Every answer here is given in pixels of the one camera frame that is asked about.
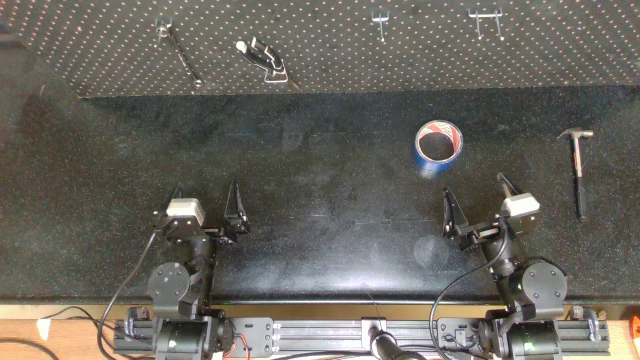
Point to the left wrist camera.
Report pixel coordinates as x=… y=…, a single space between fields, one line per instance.
x=186 y=209

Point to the metal hook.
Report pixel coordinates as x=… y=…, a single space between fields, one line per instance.
x=276 y=77
x=486 y=15
x=380 y=20
x=162 y=23

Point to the wrench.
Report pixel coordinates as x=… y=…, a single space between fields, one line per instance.
x=181 y=55

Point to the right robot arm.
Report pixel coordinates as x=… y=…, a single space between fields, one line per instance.
x=540 y=290

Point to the white tape piece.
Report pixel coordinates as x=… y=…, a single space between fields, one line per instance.
x=44 y=327

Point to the hammer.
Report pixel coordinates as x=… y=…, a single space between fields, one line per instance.
x=578 y=175

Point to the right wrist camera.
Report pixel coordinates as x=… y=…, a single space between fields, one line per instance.
x=520 y=204

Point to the roll of blue tape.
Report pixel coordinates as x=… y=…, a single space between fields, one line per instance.
x=425 y=162

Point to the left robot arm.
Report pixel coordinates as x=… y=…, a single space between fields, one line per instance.
x=175 y=290

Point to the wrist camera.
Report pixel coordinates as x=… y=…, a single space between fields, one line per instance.
x=186 y=209
x=520 y=204

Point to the mounting rail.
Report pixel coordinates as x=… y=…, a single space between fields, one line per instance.
x=320 y=337

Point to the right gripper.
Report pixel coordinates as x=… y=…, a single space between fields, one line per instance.
x=480 y=234

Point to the black pegboard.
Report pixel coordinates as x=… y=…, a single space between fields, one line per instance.
x=450 y=60

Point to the black screwdriver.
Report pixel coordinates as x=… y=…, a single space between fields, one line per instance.
x=257 y=56

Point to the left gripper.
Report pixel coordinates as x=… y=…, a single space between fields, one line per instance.
x=215 y=232

